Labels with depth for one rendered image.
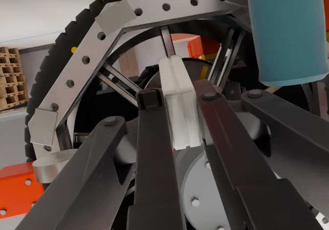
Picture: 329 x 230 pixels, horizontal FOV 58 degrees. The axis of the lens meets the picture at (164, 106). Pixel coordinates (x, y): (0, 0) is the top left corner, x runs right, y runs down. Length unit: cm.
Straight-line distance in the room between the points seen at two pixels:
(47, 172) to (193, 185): 17
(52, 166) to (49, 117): 23
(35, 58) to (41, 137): 536
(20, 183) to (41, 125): 10
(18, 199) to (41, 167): 28
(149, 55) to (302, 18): 509
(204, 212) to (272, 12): 25
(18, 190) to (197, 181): 30
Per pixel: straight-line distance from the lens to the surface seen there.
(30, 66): 588
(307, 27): 40
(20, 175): 54
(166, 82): 15
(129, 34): 56
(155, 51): 543
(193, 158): 36
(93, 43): 48
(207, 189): 37
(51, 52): 58
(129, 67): 530
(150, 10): 48
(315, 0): 41
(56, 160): 28
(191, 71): 94
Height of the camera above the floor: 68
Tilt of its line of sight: 8 degrees up
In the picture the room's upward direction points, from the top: 169 degrees clockwise
